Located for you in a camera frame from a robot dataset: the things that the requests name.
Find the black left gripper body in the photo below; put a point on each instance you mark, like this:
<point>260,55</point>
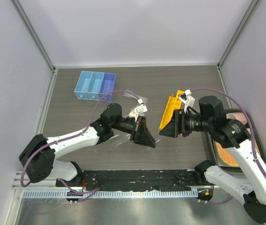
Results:
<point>135,133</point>

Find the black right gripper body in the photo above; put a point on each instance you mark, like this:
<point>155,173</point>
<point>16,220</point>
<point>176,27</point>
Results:
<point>179,117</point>

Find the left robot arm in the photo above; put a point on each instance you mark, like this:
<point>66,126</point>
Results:
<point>40,158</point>

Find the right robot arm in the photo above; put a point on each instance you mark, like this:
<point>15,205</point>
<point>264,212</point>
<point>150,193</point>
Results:
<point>229,133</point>

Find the plastic bag with gloves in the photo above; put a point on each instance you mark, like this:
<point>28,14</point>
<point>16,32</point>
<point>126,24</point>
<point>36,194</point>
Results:
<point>131,114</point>

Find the yellow test tube rack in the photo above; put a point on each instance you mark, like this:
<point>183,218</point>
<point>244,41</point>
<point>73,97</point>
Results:
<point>173,103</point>

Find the clear plastic pipettes bundle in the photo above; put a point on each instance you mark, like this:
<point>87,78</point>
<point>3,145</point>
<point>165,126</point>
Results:
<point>130,94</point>

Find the dark grey tray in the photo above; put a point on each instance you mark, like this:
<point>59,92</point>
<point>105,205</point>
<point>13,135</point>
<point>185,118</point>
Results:
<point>211,147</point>

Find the pink paper cup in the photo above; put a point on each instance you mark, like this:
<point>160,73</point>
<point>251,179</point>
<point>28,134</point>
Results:
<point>236,115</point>

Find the blue three-compartment organizer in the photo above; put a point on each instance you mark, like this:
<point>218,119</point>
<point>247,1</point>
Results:
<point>94,85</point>

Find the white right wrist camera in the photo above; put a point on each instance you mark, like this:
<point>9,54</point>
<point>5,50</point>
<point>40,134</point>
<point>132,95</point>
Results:
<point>188,100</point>

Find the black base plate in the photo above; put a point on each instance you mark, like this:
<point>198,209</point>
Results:
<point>138,180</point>

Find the white slotted cable duct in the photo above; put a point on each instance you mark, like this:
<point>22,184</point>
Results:
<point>63,193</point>

